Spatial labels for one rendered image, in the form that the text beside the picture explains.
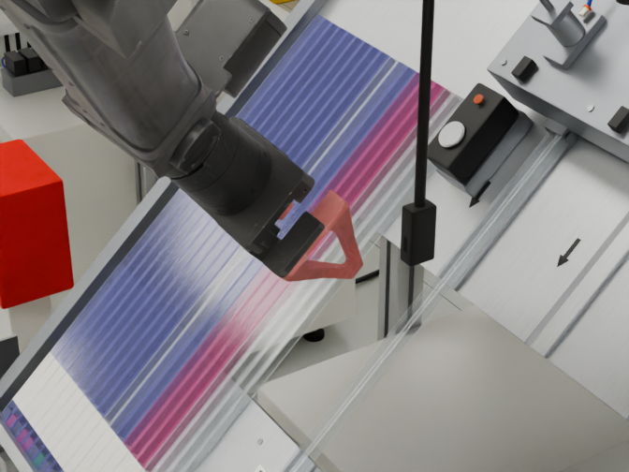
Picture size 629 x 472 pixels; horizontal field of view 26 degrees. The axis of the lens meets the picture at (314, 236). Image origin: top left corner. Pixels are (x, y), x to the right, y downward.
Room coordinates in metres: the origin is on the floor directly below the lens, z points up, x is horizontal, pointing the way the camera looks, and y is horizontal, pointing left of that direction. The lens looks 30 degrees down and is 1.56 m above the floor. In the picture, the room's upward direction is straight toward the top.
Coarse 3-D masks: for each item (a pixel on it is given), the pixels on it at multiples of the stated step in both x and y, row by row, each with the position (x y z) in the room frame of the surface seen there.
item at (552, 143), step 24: (552, 144) 0.98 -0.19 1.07; (528, 168) 0.97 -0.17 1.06; (504, 192) 0.97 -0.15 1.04; (504, 216) 0.95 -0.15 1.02; (480, 240) 0.94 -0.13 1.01; (456, 264) 0.93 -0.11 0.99; (432, 288) 0.92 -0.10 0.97; (408, 312) 0.92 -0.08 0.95; (408, 336) 0.90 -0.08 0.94; (384, 360) 0.89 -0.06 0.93; (360, 384) 0.88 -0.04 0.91; (336, 408) 0.88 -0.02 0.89; (312, 432) 0.87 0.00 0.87; (336, 432) 0.87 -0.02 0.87; (312, 456) 0.86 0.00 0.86
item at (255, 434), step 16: (112, 272) 1.16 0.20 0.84; (240, 416) 0.93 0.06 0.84; (256, 416) 0.92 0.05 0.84; (240, 432) 0.92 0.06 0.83; (256, 432) 0.91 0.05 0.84; (272, 432) 0.90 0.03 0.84; (224, 448) 0.91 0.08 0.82; (240, 448) 0.91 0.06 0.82; (256, 448) 0.90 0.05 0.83; (272, 448) 0.89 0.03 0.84; (288, 448) 0.88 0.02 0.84; (208, 464) 0.91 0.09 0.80; (224, 464) 0.90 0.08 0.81; (240, 464) 0.89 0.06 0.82; (256, 464) 0.88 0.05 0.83; (272, 464) 0.88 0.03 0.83
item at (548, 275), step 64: (384, 0) 1.25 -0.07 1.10; (448, 0) 1.20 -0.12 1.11; (512, 0) 1.15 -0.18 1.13; (448, 64) 1.13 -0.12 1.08; (448, 192) 1.01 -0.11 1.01; (576, 192) 0.94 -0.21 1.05; (448, 256) 0.96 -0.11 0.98; (512, 256) 0.92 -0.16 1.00; (576, 256) 0.89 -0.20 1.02; (512, 320) 0.87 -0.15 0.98; (576, 320) 0.84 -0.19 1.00
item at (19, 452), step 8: (0, 416) 1.07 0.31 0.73; (0, 424) 1.05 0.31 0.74; (0, 432) 1.04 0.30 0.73; (8, 432) 1.04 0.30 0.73; (0, 440) 1.03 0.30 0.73; (8, 440) 1.03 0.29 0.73; (16, 440) 1.03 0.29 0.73; (8, 448) 1.02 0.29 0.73; (16, 448) 1.01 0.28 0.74; (16, 456) 1.01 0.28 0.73; (24, 456) 1.00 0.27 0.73; (16, 464) 1.00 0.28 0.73; (24, 464) 0.99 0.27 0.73; (32, 464) 1.00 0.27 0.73
